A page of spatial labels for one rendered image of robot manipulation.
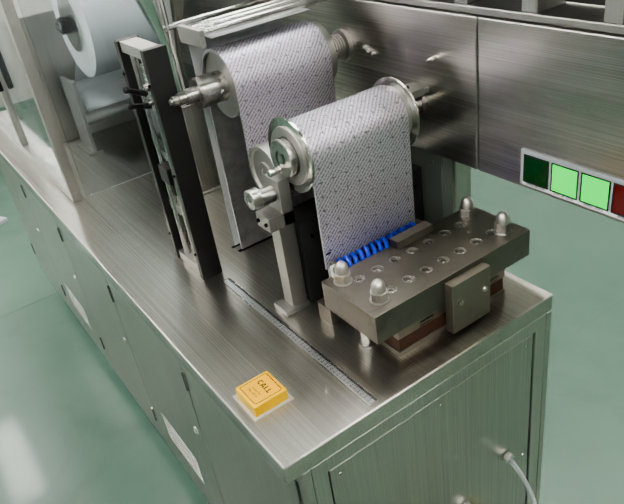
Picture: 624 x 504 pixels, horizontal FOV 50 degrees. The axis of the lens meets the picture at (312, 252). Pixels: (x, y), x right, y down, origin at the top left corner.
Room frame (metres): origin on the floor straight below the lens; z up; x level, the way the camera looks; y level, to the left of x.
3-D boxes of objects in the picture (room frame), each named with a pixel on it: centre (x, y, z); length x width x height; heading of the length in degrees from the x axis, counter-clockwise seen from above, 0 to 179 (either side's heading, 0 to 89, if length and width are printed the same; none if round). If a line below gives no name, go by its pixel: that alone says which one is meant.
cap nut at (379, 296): (0.97, -0.11, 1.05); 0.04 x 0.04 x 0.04
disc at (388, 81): (1.29, -0.21, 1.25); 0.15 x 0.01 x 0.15; 30
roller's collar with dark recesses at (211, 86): (1.37, 0.16, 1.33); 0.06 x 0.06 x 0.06; 30
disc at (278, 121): (1.16, 0.01, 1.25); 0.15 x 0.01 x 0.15; 30
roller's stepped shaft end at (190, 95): (1.34, 0.21, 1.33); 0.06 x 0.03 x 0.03; 120
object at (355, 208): (1.17, -0.12, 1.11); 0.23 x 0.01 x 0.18; 120
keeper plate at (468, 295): (1.02, -0.28, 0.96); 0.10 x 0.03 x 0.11; 120
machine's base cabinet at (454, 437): (2.00, 0.44, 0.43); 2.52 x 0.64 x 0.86; 30
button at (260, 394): (0.91, 0.13, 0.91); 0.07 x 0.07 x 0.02; 30
